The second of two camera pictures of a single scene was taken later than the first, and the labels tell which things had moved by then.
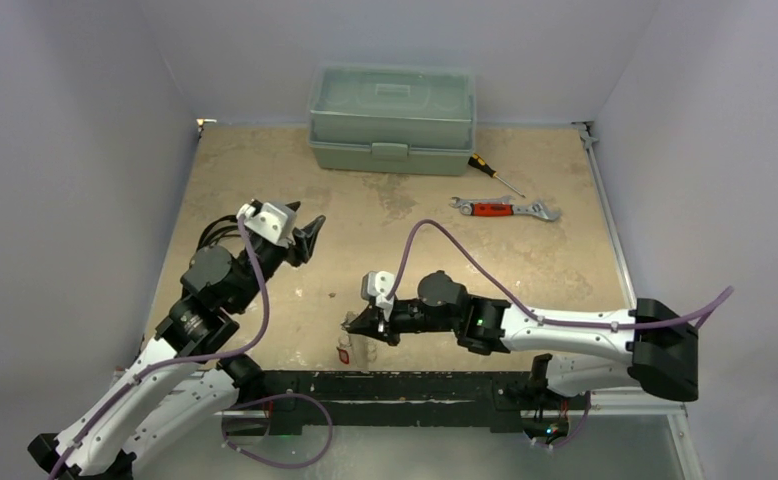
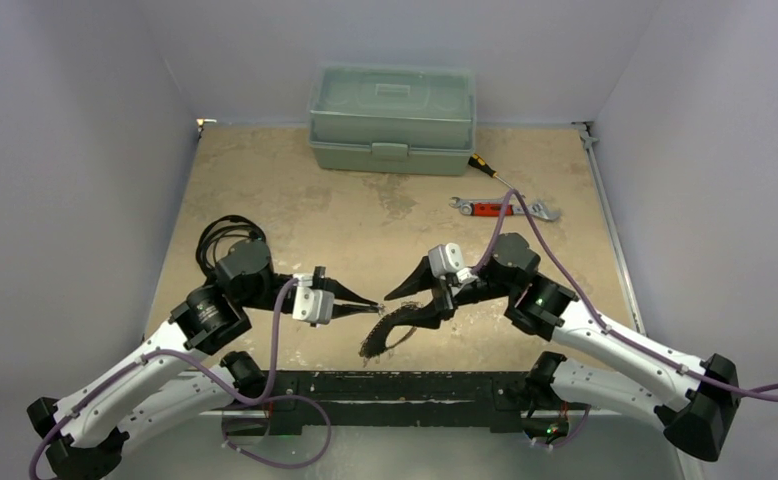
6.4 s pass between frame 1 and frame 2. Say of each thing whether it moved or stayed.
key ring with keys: moved
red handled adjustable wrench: stayed
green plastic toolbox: stayed
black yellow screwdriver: stayed
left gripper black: moved
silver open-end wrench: stayed
